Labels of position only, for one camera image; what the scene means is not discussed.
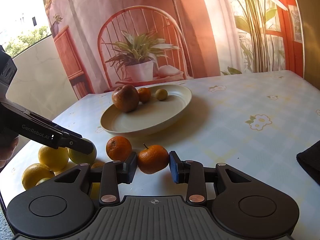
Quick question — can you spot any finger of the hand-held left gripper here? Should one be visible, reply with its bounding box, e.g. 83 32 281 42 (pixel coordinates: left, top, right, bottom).
54 131 96 155

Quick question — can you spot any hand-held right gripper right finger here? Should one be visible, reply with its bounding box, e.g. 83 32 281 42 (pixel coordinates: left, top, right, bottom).
169 151 252 204

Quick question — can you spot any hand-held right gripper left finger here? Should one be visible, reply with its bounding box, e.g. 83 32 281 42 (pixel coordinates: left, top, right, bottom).
54 152 138 205

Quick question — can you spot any green lime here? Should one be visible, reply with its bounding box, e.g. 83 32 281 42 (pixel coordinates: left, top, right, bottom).
68 139 97 165

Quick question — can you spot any orange tangerine with stem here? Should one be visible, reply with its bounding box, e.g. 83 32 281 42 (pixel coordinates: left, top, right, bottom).
137 143 170 175

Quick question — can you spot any yellow lemon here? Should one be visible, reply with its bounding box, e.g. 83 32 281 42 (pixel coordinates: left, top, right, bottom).
22 163 55 190
38 145 70 172

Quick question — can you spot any large yellow grapefruit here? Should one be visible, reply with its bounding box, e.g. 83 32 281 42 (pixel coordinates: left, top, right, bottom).
89 182 101 200

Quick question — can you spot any cream plate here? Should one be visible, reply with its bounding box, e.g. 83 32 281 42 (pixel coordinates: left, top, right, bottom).
100 84 193 134

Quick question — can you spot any person's left hand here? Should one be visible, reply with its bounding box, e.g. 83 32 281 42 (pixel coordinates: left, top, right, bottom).
0 135 20 169

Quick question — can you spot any brown apple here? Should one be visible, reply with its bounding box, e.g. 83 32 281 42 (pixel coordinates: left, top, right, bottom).
112 84 140 113

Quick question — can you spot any floral checked tablecloth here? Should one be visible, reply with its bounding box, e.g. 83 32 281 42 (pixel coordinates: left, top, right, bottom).
0 69 320 207

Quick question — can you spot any small tan longan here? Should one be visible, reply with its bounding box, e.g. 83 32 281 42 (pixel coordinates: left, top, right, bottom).
155 89 168 101

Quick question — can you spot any green tree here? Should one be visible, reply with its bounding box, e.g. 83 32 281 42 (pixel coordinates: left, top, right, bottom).
4 26 52 58

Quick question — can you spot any yellow wooden panel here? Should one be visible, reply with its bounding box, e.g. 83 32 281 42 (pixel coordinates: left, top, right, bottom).
291 0 320 90

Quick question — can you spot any printed room scene wall tapestry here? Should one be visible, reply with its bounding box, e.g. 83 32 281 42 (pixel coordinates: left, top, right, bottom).
40 0 304 100

